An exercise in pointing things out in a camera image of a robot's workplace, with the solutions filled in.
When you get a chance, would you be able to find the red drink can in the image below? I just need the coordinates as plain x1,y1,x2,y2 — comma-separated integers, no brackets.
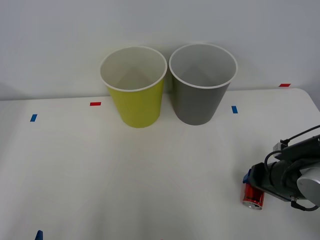
242,183,266,211

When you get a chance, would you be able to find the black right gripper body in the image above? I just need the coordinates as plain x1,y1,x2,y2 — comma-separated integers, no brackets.
249,162,294,202

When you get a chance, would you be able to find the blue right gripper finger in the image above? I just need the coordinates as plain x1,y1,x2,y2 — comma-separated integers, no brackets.
241,169,252,185

